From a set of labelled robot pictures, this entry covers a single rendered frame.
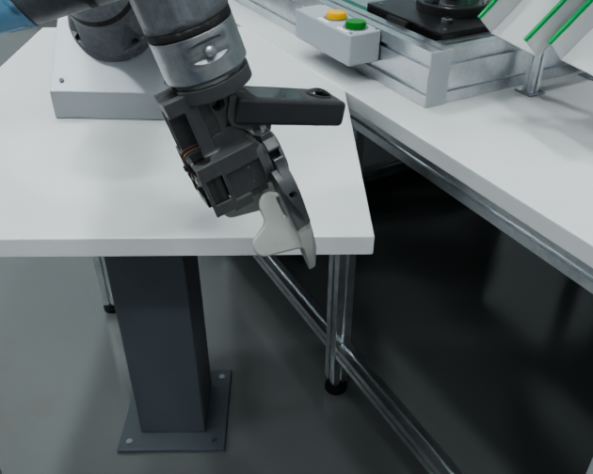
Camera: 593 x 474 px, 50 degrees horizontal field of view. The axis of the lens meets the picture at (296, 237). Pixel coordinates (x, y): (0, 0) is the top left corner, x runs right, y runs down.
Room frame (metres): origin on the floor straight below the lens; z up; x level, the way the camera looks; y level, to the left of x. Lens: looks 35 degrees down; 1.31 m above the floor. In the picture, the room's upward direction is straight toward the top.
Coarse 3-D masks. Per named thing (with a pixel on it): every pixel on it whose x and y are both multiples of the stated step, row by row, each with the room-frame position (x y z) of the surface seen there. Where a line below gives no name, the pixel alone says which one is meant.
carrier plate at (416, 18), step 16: (384, 0) 1.35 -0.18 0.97; (400, 0) 1.35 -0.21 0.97; (416, 0) 1.35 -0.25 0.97; (384, 16) 1.28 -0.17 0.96; (400, 16) 1.23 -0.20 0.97; (416, 16) 1.23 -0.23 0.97; (416, 32) 1.18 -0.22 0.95; (432, 32) 1.14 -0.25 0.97; (448, 32) 1.13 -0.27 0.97; (464, 32) 1.14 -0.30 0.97; (480, 32) 1.16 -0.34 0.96
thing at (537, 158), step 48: (288, 48) 1.38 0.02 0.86; (384, 96) 1.10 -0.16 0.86; (480, 96) 1.10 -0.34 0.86; (576, 96) 1.10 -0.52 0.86; (432, 144) 0.91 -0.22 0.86; (480, 144) 0.91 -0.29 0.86; (528, 144) 0.91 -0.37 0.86; (576, 144) 0.91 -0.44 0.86; (480, 192) 0.80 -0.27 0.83; (528, 192) 0.76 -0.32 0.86; (576, 192) 0.76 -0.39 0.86; (576, 240) 0.65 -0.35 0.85
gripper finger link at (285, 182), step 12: (276, 156) 0.52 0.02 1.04; (276, 168) 0.51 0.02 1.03; (288, 168) 0.51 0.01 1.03; (276, 180) 0.50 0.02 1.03; (288, 180) 0.50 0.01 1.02; (288, 192) 0.50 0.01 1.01; (288, 204) 0.50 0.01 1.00; (300, 204) 0.50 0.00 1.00; (300, 216) 0.50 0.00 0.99; (300, 228) 0.50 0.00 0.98
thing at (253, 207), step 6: (270, 186) 0.57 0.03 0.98; (264, 192) 0.57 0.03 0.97; (258, 198) 0.58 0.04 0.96; (252, 204) 0.58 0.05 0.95; (258, 204) 0.58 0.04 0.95; (234, 210) 0.57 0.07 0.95; (240, 210) 0.57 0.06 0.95; (246, 210) 0.58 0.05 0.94; (252, 210) 0.58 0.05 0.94; (258, 210) 0.58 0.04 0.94; (228, 216) 0.57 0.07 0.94; (234, 216) 0.57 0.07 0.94
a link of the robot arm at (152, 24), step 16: (144, 0) 0.50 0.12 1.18; (160, 0) 0.50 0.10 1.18; (176, 0) 0.50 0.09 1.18; (192, 0) 0.50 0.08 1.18; (208, 0) 0.51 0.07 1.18; (224, 0) 0.53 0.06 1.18; (144, 16) 0.50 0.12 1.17; (160, 16) 0.50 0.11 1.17; (176, 16) 0.50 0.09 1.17; (192, 16) 0.50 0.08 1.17; (208, 16) 0.51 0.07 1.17; (224, 16) 0.52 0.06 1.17; (144, 32) 0.52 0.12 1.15; (160, 32) 0.50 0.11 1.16; (176, 32) 0.50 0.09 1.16; (192, 32) 0.50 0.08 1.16
